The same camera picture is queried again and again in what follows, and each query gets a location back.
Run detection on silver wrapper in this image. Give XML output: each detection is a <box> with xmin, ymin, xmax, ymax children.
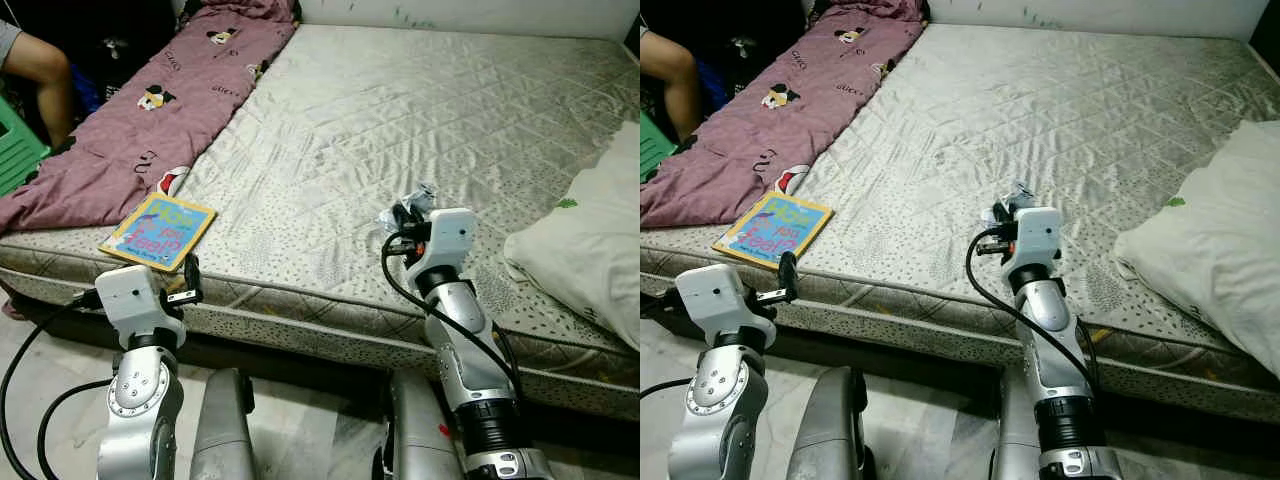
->
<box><xmin>990</xmin><ymin>182</ymin><xmax>1041</xmax><ymax>226</ymax></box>
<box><xmin>375</xmin><ymin>183</ymin><xmax>441</xmax><ymax>236</ymax></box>

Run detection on purple cartoon print blanket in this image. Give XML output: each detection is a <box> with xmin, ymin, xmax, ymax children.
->
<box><xmin>0</xmin><ymin>0</ymin><xmax>301</xmax><ymax>233</ymax></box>
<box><xmin>640</xmin><ymin>0</ymin><xmax>929</xmax><ymax>229</ymax></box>

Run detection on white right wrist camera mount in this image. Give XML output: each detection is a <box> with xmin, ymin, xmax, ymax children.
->
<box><xmin>1012</xmin><ymin>207</ymin><xmax>1063</xmax><ymax>271</ymax></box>
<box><xmin>415</xmin><ymin>208</ymin><xmax>477</xmax><ymax>276</ymax></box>

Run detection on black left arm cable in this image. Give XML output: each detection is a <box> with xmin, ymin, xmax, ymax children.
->
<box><xmin>640</xmin><ymin>290</ymin><xmax>693</xmax><ymax>401</ymax></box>
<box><xmin>0</xmin><ymin>290</ymin><xmax>113</xmax><ymax>480</ymax></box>

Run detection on white pillow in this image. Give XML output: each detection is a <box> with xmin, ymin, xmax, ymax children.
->
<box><xmin>503</xmin><ymin>120</ymin><xmax>641</xmax><ymax>351</ymax></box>
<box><xmin>1113</xmin><ymin>120</ymin><xmax>1280</xmax><ymax>379</ymax></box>

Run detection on blue yellow children's book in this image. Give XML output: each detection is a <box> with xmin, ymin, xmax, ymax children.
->
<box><xmin>99</xmin><ymin>193</ymin><xmax>218</xmax><ymax>273</ymax></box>
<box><xmin>712</xmin><ymin>193</ymin><xmax>835</xmax><ymax>271</ymax></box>

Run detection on green plastic stool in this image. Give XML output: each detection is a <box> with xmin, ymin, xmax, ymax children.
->
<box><xmin>0</xmin><ymin>95</ymin><xmax>51</xmax><ymax>198</ymax></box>
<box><xmin>640</xmin><ymin>110</ymin><xmax>679</xmax><ymax>183</ymax></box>

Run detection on seated person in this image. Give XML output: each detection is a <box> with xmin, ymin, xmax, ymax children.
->
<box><xmin>640</xmin><ymin>28</ymin><xmax>706</xmax><ymax>141</ymax></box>
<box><xmin>0</xmin><ymin>18</ymin><xmax>76</xmax><ymax>151</ymax></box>

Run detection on white quilted mattress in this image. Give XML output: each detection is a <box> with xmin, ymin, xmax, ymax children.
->
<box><xmin>0</xmin><ymin>22</ymin><xmax>641</xmax><ymax>421</ymax></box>
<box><xmin>640</xmin><ymin>22</ymin><xmax>1280</xmax><ymax>401</ymax></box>

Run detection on grey robot leg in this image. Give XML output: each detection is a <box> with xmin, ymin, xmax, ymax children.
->
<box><xmin>990</xmin><ymin>375</ymin><xmax>1046</xmax><ymax>480</ymax></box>
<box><xmin>785</xmin><ymin>367</ymin><xmax>869</xmax><ymax>480</ymax></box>
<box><xmin>380</xmin><ymin>370</ymin><xmax>461</xmax><ymax>480</ymax></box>
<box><xmin>190</xmin><ymin>368</ymin><xmax>256</xmax><ymax>480</ymax></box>

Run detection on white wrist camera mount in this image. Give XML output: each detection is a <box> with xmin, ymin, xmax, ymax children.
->
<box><xmin>675</xmin><ymin>264</ymin><xmax>767</xmax><ymax>336</ymax></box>
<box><xmin>1012</xmin><ymin>207</ymin><xmax>1063</xmax><ymax>271</ymax></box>
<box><xmin>415</xmin><ymin>208</ymin><xmax>477</xmax><ymax>276</ymax></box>
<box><xmin>95</xmin><ymin>264</ymin><xmax>187</xmax><ymax>336</ymax></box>

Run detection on blue plastic bag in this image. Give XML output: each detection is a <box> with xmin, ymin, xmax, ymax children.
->
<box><xmin>697</xmin><ymin>60</ymin><xmax>726</xmax><ymax>111</ymax></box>
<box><xmin>72</xmin><ymin>62</ymin><xmax>103</xmax><ymax>116</ymax></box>

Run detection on grey left robot leg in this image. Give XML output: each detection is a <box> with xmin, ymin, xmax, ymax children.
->
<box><xmin>190</xmin><ymin>368</ymin><xmax>256</xmax><ymax>480</ymax></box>
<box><xmin>785</xmin><ymin>367</ymin><xmax>869</xmax><ymax>480</ymax></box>

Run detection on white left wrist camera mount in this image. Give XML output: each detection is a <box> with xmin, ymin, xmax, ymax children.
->
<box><xmin>95</xmin><ymin>264</ymin><xmax>187</xmax><ymax>336</ymax></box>
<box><xmin>675</xmin><ymin>264</ymin><xmax>767</xmax><ymax>336</ymax></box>

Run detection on black bag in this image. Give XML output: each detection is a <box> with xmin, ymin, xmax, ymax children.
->
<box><xmin>705</xmin><ymin>30</ymin><xmax>791</xmax><ymax>101</ymax></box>
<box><xmin>90</xmin><ymin>30</ymin><xmax>166</xmax><ymax>101</ymax></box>

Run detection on grey right robot leg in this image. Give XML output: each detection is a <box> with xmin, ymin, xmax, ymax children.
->
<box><xmin>380</xmin><ymin>370</ymin><xmax>461</xmax><ymax>480</ymax></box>
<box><xmin>990</xmin><ymin>375</ymin><xmax>1046</xmax><ymax>480</ymax></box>

